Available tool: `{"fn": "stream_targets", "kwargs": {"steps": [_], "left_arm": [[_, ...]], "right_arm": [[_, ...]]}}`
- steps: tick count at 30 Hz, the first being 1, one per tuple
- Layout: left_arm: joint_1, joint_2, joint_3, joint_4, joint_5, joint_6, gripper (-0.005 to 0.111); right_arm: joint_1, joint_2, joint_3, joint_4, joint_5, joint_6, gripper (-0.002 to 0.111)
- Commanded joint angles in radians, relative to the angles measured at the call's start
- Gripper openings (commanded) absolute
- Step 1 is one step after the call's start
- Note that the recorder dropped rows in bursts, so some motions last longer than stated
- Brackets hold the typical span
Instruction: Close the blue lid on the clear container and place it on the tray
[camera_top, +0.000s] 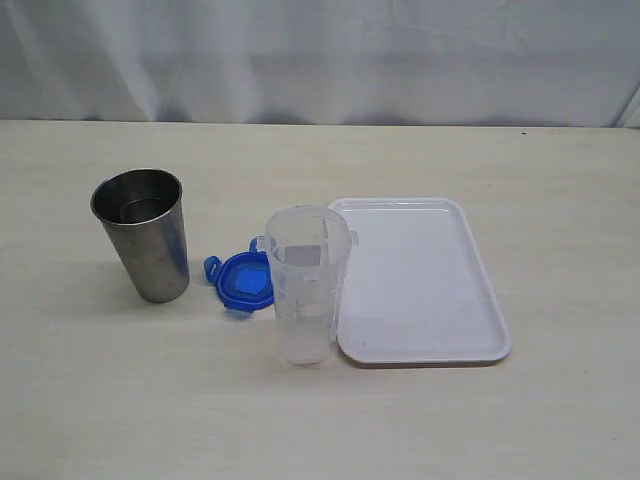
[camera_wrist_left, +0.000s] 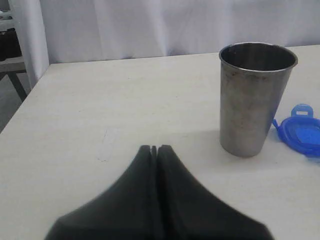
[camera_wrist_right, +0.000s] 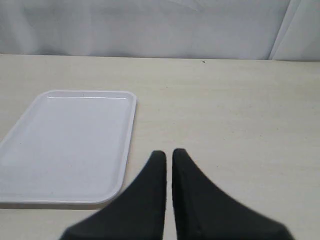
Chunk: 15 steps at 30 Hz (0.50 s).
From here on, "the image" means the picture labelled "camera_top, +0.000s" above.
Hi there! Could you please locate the stainless steel cup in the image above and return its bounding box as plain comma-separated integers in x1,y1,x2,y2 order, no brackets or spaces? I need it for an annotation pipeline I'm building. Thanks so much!
90,168,190,303

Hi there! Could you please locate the blue plastic lid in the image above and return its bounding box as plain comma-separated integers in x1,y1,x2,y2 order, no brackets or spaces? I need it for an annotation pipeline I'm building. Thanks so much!
203,236,274,319

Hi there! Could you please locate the white plastic tray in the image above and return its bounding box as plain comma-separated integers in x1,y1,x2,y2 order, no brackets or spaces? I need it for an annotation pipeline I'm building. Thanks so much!
330,197,512,368

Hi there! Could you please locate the white backdrop curtain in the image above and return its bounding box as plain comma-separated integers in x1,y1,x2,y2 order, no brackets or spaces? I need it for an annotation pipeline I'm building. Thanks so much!
1,1,639,128

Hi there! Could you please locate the clear plastic tall container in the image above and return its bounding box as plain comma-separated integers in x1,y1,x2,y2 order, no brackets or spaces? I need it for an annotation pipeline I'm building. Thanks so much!
256,206,354,366

